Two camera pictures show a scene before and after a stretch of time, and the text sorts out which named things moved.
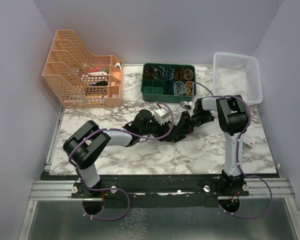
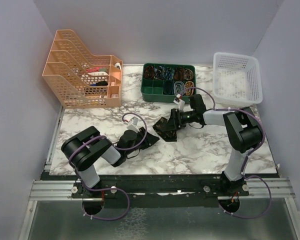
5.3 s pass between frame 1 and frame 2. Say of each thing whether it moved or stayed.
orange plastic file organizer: stayed
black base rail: stayed
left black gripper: moved
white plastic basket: stayed
